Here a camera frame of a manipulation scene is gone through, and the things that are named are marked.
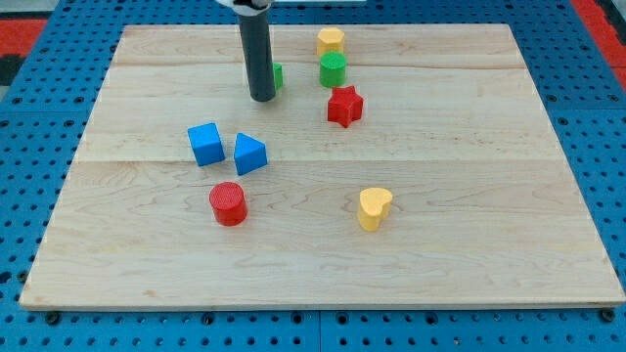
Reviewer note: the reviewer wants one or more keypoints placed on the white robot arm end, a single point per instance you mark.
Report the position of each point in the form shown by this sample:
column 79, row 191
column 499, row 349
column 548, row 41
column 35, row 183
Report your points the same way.
column 247, row 8

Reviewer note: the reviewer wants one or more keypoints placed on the yellow heart block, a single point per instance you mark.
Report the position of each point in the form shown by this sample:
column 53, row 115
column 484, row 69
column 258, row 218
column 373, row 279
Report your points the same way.
column 374, row 206

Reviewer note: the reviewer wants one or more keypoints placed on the red star block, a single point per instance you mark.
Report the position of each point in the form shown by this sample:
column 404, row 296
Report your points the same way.
column 344, row 106

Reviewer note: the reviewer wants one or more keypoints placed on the green star block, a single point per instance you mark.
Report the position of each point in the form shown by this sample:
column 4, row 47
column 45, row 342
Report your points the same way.
column 278, row 76

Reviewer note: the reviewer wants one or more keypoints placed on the blue triangle block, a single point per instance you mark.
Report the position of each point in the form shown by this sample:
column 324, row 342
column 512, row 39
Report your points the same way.
column 249, row 154

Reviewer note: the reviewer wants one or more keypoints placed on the red cylinder block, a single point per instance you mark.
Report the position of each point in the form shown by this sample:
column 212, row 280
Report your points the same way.
column 228, row 203

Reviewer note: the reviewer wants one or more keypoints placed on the light wooden board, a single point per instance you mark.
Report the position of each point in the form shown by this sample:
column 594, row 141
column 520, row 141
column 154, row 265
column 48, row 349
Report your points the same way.
column 486, row 212

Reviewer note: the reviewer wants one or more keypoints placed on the blue cube block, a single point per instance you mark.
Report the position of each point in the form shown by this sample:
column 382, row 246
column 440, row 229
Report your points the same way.
column 206, row 144

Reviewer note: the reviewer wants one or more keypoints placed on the green cylinder block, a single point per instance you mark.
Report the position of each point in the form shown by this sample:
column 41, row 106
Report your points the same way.
column 332, row 69

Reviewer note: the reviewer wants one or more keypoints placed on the yellow hexagon block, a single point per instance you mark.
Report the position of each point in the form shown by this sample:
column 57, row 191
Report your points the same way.
column 330, row 39

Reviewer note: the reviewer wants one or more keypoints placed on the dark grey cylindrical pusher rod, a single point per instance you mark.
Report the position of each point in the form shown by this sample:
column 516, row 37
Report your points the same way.
column 256, row 41

